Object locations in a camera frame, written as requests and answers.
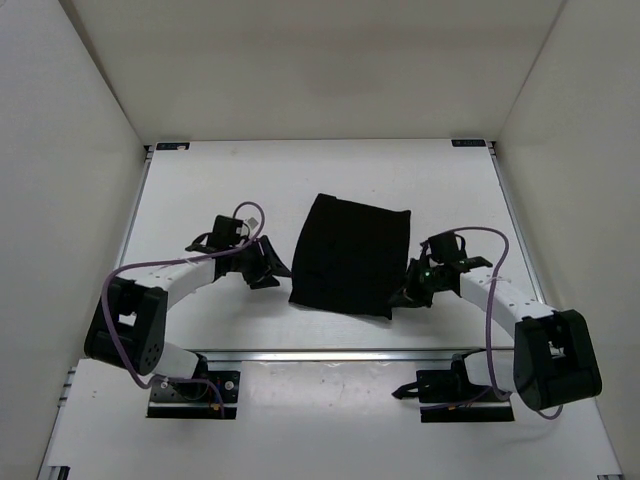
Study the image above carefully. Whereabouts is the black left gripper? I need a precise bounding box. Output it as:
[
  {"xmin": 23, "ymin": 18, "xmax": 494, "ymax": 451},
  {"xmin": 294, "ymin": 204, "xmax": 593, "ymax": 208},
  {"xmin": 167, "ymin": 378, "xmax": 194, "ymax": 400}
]
[{"xmin": 231, "ymin": 233, "xmax": 293, "ymax": 290}]

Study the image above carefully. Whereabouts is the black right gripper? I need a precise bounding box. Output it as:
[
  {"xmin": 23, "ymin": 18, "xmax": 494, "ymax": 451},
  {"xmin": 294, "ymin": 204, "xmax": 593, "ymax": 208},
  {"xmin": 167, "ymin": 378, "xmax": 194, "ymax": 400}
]
[{"xmin": 387, "ymin": 258, "xmax": 444, "ymax": 308}]

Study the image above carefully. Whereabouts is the black skirt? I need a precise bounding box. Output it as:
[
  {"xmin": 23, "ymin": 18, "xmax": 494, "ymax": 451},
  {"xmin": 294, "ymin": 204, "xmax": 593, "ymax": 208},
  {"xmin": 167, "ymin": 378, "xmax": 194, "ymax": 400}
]
[{"xmin": 289, "ymin": 193, "xmax": 411, "ymax": 320}]

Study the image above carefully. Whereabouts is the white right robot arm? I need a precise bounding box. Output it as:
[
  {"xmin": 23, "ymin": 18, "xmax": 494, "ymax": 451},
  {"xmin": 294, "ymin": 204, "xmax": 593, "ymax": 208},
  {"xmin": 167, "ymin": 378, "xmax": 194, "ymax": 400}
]
[{"xmin": 390, "ymin": 229, "xmax": 603, "ymax": 416}]

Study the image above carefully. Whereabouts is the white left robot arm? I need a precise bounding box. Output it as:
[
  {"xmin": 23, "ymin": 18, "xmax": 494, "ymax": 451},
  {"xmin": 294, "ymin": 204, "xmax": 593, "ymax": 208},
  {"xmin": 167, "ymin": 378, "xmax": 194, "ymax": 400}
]
[{"xmin": 84, "ymin": 215, "xmax": 291, "ymax": 398}]

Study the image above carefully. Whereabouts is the right blue corner label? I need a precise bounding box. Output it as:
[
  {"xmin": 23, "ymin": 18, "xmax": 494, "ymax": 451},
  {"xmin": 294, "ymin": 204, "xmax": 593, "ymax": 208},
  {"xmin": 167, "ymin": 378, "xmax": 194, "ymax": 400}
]
[{"xmin": 451, "ymin": 139, "xmax": 486, "ymax": 148}]

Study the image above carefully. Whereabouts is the blue corner label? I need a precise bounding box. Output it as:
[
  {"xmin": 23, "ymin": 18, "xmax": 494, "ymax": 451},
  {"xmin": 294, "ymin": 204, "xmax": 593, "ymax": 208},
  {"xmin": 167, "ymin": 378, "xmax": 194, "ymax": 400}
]
[
  {"xmin": 155, "ymin": 142, "xmax": 190, "ymax": 151},
  {"xmin": 451, "ymin": 139, "xmax": 486, "ymax": 148}
]

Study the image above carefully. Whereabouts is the left blue corner label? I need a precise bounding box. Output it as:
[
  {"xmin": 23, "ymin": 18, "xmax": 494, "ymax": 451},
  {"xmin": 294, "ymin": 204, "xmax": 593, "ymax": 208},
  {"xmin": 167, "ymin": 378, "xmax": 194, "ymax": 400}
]
[{"xmin": 155, "ymin": 142, "xmax": 190, "ymax": 151}]

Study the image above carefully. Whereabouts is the aluminium front rail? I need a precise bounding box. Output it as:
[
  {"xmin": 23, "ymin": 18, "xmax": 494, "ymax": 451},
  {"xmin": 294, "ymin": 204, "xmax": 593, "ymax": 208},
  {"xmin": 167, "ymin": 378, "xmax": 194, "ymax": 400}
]
[{"xmin": 200, "ymin": 348, "xmax": 477, "ymax": 363}]

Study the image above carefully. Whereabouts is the aluminium rail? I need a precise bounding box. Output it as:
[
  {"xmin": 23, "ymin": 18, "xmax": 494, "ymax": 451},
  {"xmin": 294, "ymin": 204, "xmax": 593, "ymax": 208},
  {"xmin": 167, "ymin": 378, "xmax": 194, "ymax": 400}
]
[
  {"xmin": 200, "ymin": 348, "xmax": 477, "ymax": 363},
  {"xmin": 92, "ymin": 144, "xmax": 154, "ymax": 351},
  {"xmin": 488, "ymin": 141, "xmax": 546, "ymax": 302}
]

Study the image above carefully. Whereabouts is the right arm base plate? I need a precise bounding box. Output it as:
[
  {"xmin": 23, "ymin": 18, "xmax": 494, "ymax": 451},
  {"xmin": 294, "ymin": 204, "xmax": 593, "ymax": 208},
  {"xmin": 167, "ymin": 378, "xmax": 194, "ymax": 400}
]
[{"xmin": 392, "ymin": 358, "xmax": 515, "ymax": 424}]

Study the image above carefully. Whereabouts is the aluminium right side rail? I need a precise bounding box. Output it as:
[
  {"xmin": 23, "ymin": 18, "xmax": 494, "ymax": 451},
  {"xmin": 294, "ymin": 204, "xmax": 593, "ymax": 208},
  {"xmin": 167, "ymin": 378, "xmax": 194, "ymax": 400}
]
[{"xmin": 488, "ymin": 141, "xmax": 546, "ymax": 302}]

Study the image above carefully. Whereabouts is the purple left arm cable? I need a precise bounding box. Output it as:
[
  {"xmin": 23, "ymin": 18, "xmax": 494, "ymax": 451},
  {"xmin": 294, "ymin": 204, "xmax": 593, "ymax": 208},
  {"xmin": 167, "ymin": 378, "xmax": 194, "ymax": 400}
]
[{"xmin": 101, "ymin": 201, "xmax": 266, "ymax": 390}]

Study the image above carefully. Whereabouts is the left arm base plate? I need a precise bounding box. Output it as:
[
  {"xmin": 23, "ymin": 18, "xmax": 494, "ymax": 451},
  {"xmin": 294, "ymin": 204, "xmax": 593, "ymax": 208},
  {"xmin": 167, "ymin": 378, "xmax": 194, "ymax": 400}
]
[{"xmin": 146, "ymin": 359, "xmax": 241, "ymax": 420}]

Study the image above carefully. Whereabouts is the aluminium left side rail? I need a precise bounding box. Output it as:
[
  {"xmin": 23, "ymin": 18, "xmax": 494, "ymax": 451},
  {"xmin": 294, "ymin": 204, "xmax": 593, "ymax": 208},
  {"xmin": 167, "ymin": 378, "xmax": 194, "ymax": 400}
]
[{"xmin": 92, "ymin": 144, "xmax": 154, "ymax": 351}]

